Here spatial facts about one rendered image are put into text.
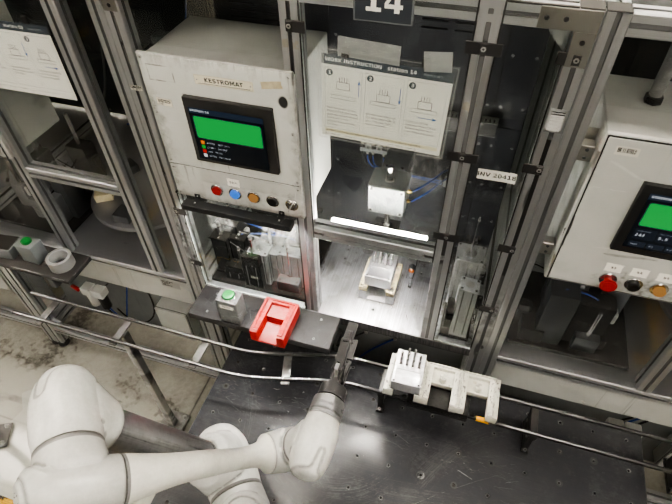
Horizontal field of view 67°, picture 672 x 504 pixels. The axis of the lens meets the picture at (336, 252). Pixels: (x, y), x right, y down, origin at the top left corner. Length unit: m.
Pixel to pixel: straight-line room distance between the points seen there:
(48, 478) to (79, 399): 0.16
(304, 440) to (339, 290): 0.74
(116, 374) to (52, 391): 1.82
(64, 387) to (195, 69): 0.78
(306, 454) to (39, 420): 0.58
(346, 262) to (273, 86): 0.93
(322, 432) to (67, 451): 0.57
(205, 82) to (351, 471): 1.27
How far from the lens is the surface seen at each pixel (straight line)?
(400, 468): 1.85
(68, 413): 1.18
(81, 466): 1.14
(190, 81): 1.40
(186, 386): 2.86
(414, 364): 1.73
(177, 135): 1.53
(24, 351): 3.35
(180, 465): 1.20
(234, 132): 1.39
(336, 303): 1.88
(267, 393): 1.97
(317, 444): 1.33
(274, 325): 1.83
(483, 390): 1.80
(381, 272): 1.83
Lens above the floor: 2.40
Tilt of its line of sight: 47 degrees down
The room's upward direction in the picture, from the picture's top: 1 degrees counter-clockwise
